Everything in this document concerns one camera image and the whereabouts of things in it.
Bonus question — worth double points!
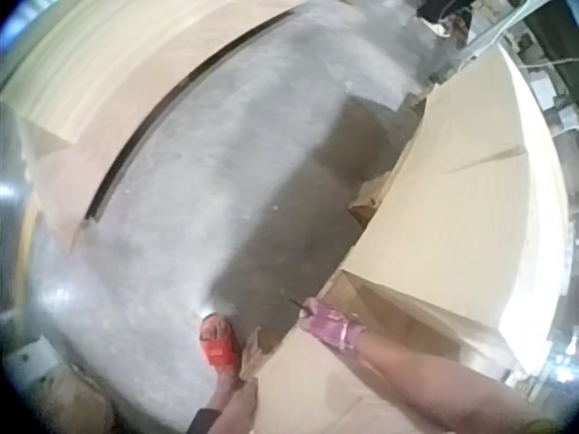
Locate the small dark hand tool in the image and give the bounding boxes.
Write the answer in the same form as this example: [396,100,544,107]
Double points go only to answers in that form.
[286,297,314,315]

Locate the long stack of veneer sheets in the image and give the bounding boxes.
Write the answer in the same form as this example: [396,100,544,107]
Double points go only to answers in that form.
[0,0,318,257]

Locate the wood scrap pieces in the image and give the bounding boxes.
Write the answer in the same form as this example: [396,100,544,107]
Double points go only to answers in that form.
[346,174,395,228]

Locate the person's right hand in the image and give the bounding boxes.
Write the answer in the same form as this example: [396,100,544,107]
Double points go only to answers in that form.
[298,297,369,353]

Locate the tan sack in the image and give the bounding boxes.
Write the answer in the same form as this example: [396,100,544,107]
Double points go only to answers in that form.
[24,356,117,434]

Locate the tall stack of veneer sheets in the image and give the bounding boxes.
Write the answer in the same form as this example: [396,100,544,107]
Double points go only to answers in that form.
[339,43,572,379]

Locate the person's legs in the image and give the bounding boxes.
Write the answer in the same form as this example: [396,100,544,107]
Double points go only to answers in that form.
[186,313,262,434]

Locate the workshop machinery with clutter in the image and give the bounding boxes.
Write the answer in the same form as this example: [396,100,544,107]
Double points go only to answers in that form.
[413,0,579,141]

